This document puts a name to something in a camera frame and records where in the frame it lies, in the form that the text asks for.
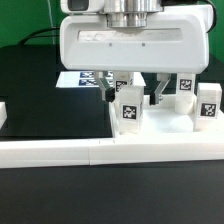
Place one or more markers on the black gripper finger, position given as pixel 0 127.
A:
pixel 108 92
pixel 156 95

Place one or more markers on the white square tabletop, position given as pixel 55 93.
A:
pixel 162 121

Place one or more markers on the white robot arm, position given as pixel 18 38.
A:
pixel 152 36

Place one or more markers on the white sheet with tag markers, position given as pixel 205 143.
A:
pixel 85 79

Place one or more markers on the white front fence bar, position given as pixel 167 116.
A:
pixel 162 148

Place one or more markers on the white fence bar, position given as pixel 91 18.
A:
pixel 162 148
pixel 3 114

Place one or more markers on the white left fence bar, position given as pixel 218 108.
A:
pixel 3 114

